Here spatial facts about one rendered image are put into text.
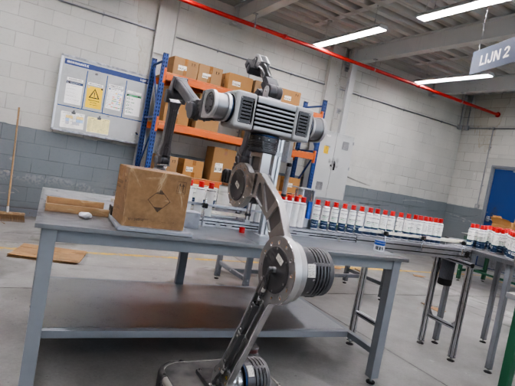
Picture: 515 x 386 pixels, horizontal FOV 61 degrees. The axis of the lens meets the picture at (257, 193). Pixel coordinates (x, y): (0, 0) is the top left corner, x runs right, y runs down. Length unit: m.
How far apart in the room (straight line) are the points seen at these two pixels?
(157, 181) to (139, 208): 0.15
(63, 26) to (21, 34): 0.53
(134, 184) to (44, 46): 4.88
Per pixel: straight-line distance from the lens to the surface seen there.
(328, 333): 3.16
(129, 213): 2.12
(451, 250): 3.83
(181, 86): 2.30
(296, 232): 2.88
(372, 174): 9.33
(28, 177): 6.78
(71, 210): 2.39
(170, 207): 2.16
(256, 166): 1.98
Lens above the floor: 1.22
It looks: 3 degrees down
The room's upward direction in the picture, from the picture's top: 10 degrees clockwise
